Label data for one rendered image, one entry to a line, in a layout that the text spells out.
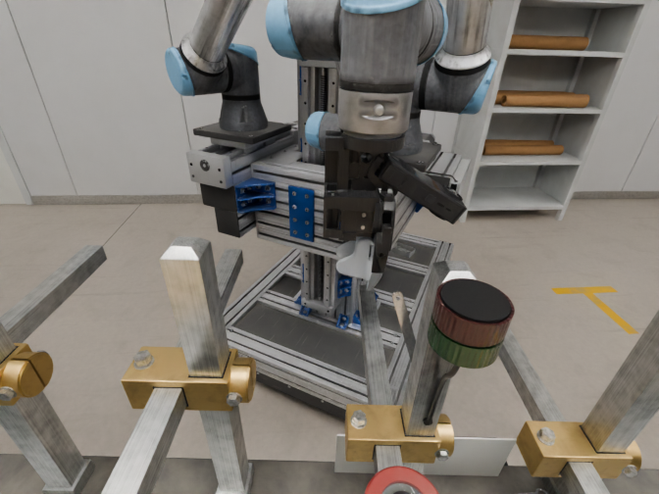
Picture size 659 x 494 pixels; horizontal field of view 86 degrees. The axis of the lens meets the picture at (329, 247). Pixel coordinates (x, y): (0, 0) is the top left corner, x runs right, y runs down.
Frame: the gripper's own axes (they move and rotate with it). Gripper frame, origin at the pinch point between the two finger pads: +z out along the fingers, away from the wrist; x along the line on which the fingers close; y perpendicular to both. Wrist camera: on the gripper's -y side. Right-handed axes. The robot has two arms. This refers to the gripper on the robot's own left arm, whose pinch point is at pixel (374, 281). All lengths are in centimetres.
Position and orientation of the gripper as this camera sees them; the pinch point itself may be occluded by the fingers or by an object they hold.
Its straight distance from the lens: 49.0
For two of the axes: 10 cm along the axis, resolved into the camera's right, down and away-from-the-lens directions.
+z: -0.3, 8.6, 5.1
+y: -10.0, -0.3, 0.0
